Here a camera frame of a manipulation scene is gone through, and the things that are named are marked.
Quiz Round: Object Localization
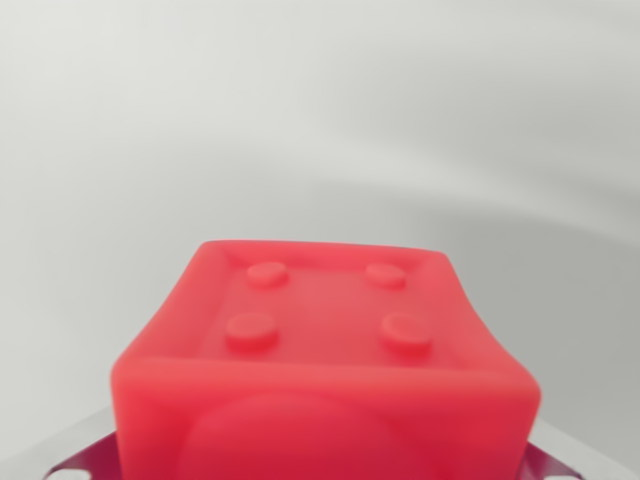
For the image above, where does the gripper right finger with black rubber pad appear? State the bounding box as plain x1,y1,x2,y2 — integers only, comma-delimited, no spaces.
521,423,624,480

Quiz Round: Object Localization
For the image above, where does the red cube with studs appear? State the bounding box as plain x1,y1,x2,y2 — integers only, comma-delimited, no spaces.
109,239,543,480

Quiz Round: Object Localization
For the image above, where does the gripper left finger with black rubber pad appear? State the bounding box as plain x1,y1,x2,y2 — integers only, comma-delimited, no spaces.
0,405,122,480

